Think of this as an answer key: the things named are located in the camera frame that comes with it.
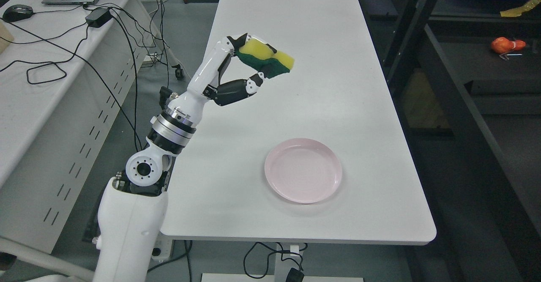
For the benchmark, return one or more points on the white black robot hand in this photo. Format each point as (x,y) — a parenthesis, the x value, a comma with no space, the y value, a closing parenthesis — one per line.
(206,84)

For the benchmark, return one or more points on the green yellow sponge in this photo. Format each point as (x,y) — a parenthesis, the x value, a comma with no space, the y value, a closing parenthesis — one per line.
(265,59)

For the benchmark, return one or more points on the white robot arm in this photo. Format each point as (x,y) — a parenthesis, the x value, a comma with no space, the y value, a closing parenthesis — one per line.
(134,202)

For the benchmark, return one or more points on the dark grey metal shelf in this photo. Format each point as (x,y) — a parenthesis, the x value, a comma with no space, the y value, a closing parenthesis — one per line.
(472,121)

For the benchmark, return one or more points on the white side desk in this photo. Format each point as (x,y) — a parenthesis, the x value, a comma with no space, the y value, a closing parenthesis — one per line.
(61,85)

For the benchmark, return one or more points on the black power adapter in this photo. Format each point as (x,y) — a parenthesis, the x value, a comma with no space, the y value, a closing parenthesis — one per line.
(98,17)

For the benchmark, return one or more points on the pink plate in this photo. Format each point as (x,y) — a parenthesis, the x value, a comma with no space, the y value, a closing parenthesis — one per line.
(303,171)

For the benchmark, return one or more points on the white table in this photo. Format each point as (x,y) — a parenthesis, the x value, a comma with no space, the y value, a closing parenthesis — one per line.
(335,94)

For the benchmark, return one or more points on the white power strip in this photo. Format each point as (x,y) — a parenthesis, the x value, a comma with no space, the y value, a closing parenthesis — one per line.
(162,250)

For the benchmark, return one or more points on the black computer mouse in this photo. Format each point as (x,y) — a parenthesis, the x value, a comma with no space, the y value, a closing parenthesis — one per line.
(17,12)

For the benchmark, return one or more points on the orange toy object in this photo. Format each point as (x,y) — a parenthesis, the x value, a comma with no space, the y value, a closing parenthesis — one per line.
(503,45)

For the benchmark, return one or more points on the yellow tape piece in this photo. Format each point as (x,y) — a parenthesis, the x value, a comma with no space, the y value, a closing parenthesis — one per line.
(518,11)

